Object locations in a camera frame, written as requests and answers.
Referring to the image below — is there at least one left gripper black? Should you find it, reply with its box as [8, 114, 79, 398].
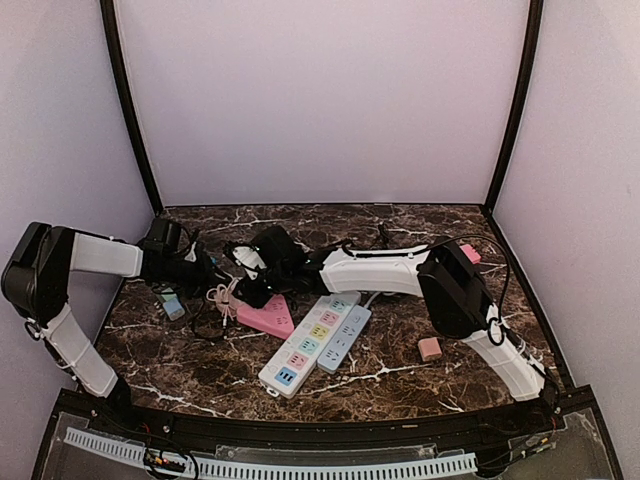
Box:
[155, 250, 231, 299]

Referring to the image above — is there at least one green USB charger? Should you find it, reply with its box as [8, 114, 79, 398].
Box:
[154, 294, 170, 310]

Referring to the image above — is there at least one grey-blue charger cube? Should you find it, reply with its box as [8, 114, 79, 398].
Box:
[161, 294, 186, 321]

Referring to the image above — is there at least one pink triangular power hub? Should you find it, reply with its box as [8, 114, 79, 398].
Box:
[237, 295, 295, 340]

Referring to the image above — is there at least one white multicolour power strip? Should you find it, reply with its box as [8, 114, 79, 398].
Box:
[258, 291, 361, 399]

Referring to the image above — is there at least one blue power strip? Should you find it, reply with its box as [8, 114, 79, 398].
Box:
[317, 306, 372, 374]

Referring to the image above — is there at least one salmon pink charger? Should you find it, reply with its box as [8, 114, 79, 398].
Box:
[418, 337, 442, 362]

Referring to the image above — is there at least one pink plug adapter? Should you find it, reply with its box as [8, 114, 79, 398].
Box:
[460, 244, 481, 265]

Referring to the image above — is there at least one white USB charger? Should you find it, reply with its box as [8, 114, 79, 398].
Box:
[225, 245, 266, 270]

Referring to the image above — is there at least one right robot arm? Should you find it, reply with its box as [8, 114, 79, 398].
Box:
[225, 227, 552, 434]

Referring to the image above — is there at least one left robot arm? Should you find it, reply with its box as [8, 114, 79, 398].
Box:
[1, 219, 214, 436]

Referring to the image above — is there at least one black USB cable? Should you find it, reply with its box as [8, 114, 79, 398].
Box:
[189, 294, 231, 343]

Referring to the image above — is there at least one pink charging cable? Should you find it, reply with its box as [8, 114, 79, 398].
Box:
[205, 279, 241, 329]

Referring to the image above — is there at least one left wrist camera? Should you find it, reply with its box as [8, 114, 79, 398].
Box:
[141, 218, 191, 258]

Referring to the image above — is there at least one white slotted cable duct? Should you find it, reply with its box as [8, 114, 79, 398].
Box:
[63, 427, 477, 480]

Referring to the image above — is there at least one left black frame post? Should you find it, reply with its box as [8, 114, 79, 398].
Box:
[99, 0, 164, 216]

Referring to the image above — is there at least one black frame post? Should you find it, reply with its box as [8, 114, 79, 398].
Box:
[99, 0, 164, 216]
[483, 0, 544, 217]

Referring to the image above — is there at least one black front rail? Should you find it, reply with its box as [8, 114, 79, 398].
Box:
[54, 387, 596, 451]

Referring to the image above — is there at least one right black frame post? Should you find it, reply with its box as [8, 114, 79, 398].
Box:
[483, 0, 544, 217]

